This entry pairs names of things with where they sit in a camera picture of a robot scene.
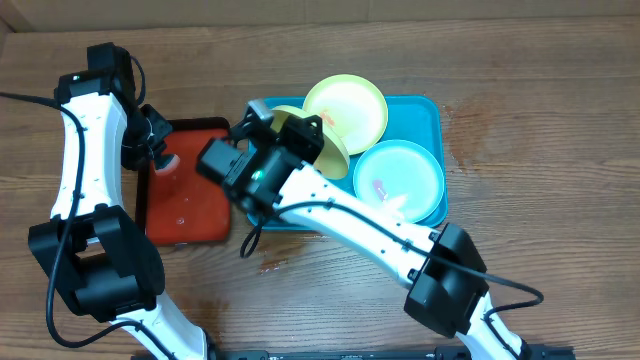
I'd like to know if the dark green orange sponge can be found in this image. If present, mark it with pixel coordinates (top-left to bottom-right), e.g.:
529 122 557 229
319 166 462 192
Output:
155 154 180 174

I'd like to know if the yellow-green plate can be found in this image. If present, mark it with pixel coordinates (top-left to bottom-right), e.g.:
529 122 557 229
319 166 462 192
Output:
271 105 350 180
303 74 389 155

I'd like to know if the yellow-green plate top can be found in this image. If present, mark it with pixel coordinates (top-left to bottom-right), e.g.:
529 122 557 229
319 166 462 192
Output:
303 74 389 155

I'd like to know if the light blue plate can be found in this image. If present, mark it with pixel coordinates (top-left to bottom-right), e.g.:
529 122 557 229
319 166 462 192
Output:
353 140 445 223

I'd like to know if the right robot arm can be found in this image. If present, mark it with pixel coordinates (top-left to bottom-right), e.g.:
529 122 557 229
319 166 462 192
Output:
196 100 533 359

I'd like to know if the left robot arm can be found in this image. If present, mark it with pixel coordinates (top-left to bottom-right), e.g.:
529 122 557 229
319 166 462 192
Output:
28 43 215 359

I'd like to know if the red black lacquer tray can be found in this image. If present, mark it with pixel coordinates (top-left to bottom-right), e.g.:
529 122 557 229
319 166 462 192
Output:
135 117 231 246

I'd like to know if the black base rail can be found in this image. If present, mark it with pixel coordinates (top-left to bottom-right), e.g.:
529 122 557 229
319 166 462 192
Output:
130 344 576 360

